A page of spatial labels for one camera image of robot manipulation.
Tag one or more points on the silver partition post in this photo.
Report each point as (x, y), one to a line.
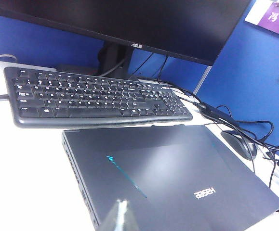
(203, 79)

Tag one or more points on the black Hasee laptop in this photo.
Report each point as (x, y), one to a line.
(165, 168)

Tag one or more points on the black power adapter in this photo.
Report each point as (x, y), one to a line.
(211, 109)

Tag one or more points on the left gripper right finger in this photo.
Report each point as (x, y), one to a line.
(130, 221)

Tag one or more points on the black desktop keyboard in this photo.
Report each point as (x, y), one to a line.
(81, 96)

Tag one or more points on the black ASUS monitor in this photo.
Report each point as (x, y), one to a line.
(129, 19)

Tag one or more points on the black computer mouse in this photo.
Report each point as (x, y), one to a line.
(238, 144)

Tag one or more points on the purple white name card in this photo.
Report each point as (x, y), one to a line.
(274, 19)

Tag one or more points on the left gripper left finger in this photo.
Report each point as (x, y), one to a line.
(112, 221)

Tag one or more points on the black monitor stand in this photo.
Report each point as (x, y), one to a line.
(110, 57)

